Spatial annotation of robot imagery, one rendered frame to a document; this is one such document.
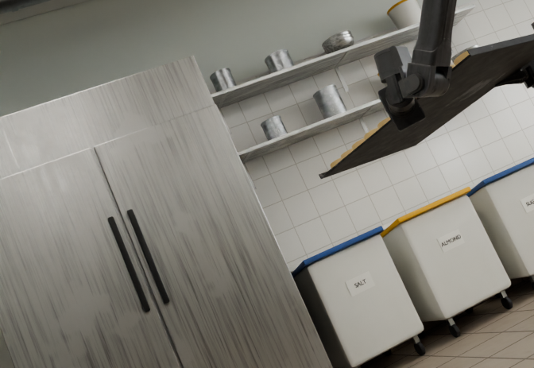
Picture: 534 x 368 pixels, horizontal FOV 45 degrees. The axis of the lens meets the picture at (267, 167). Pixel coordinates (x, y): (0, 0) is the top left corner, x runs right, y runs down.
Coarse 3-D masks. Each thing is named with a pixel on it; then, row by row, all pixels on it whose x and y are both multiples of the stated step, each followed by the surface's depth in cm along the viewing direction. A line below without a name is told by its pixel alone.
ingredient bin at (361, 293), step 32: (320, 256) 365; (352, 256) 373; (384, 256) 378; (320, 288) 363; (352, 288) 367; (384, 288) 373; (320, 320) 372; (352, 320) 362; (384, 320) 367; (416, 320) 372; (352, 352) 357; (384, 352) 419
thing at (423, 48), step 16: (432, 0) 123; (448, 0) 121; (432, 16) 123; (448, 16) 122; (432, 32) 123; (448, 32) 124; (416, 48) 126; (432, 48) 123; (448, 48) 125; (416, 64) 125; (432, 64) 123; (448, 64) 126; (432, 80) 124; (448, 80) 127; (416, 96) 126; (432, 96) 129
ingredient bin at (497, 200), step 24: (528, 168) 414; (480, 192) 410; (504, 192) 405; (528, 192) 409; (480, 216) 420; (504, 216) 401; (528, 216) 405; (504, 240) 405; (528, 240) 400; (504, 264) 415; (528, 264) 396
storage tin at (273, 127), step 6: (270, 120) 431; (276, 120) 431; (264, 126) 433; (270, 126) 430; (276, 126) 430; (282, 126) 432; (264, 132) 436; (270, 132) 430; (276, 132) 429; (282, 132) 430; (270, 138) 431
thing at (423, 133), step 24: (480, 48) 133; (504, 48) 138; (528, 48) 150; (456, 72) 138; (480, 72) 149; (504, 72) 162; (456, 96) 161; (480, 96) 176; (432, 120) 176; (384, 144) 174; (408, 144) 193; (336, 168) 174
